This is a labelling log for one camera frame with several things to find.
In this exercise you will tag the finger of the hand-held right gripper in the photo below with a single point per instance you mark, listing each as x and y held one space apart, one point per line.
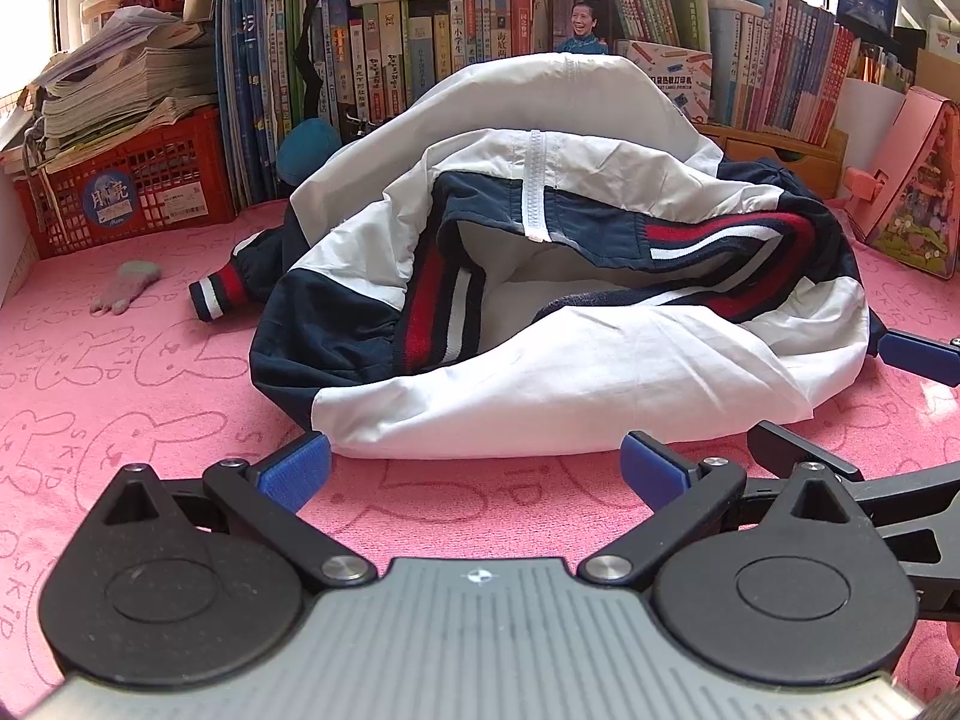
904 349
787 441

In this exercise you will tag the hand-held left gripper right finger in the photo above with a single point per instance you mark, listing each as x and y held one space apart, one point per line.
652 469

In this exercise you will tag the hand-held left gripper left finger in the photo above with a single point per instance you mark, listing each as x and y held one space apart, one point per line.
296 469

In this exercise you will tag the navy and white jacket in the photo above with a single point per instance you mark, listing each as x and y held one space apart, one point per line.
600 360

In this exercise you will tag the pink toy house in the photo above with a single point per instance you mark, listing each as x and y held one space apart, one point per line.
915 195

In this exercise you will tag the wooden desk organizer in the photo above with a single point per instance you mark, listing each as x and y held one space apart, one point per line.
780 157

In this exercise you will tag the small grey glove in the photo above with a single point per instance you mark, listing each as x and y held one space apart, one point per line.
127 281

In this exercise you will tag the row of books on organizer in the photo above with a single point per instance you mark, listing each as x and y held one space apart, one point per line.
787 67

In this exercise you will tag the teal plush ball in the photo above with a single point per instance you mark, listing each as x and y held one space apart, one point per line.
307 150

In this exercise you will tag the red plastic crate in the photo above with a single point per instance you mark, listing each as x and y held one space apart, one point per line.
172 172

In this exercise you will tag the white box with pencil print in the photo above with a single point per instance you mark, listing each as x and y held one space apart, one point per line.
667 75

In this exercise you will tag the row of tall blue books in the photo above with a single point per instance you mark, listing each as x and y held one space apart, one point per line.
247 90

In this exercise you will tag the stack of paper booklets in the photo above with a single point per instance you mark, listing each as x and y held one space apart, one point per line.
112 82

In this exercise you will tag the smartphone with lit screen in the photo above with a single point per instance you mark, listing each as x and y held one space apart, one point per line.
581 22

